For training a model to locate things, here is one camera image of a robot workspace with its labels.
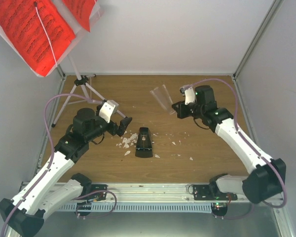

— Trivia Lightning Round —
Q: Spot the clear plastic metronome cover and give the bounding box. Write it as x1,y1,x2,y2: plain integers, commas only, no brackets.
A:
150,84,175,115

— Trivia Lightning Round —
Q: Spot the black metronome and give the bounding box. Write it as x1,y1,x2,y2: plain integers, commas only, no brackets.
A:
135,127,153,158

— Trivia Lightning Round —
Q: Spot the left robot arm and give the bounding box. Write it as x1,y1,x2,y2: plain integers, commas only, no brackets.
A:
0,101,132,237

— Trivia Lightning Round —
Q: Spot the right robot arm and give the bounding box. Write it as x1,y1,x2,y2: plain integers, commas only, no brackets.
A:
172,85,287,204

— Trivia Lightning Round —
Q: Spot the white debris pile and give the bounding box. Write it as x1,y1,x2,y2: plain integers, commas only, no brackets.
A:
115,130,139,156

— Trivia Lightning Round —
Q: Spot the red sheet music left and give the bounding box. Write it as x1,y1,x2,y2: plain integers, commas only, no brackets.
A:
0,0,75,77

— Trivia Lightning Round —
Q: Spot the red sheet music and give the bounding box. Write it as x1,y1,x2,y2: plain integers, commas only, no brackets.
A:
0,0,75,77
62,0,97,32

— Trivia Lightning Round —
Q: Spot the red sheet music right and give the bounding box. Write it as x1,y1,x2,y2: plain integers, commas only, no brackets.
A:
62,0,97,32

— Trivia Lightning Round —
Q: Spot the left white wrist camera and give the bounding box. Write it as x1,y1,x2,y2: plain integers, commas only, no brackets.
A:
99,100,119,123

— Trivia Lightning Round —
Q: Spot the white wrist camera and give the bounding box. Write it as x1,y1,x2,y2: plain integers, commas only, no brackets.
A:
180,85,196,105
99,100,119,123

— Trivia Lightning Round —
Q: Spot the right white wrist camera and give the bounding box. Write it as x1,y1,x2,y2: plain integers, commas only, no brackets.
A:
180,85,196,105

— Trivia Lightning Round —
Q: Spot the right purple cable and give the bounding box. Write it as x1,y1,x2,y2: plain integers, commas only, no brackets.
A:
180,78,287,208

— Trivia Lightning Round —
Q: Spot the purple cable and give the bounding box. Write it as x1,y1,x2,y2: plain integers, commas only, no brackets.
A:
180,78,287,208
0,93,107,237

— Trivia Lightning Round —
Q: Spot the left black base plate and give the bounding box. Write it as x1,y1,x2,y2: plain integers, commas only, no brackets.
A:
74,184,108,202

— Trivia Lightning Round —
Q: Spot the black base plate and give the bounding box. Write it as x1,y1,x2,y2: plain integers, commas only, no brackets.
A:
192,184,238,201
74,184,108,202

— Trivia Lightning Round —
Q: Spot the aluminium rail with cable duct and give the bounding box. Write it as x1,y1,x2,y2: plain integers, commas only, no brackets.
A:
17,181,286,213

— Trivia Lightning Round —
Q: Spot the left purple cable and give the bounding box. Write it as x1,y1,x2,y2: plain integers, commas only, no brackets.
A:
0,93,107,237

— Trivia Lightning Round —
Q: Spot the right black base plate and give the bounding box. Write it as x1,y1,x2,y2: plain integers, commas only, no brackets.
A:
192,184,238,201

